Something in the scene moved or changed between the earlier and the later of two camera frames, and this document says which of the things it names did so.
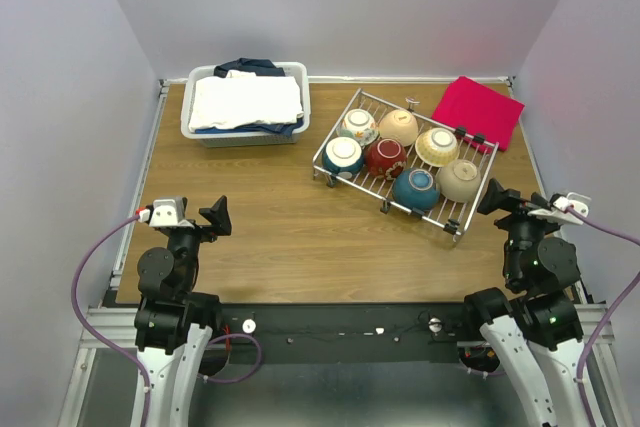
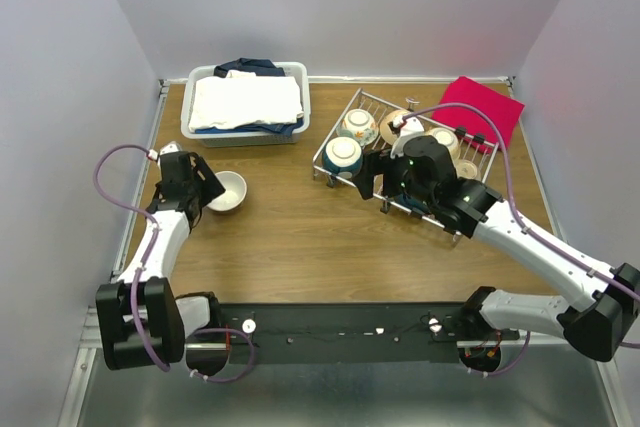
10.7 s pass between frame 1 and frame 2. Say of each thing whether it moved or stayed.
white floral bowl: stayed
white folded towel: stayed
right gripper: moved
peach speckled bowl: stayed
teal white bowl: stayed
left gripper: moved
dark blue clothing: stayed
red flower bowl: moved
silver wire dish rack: stayed
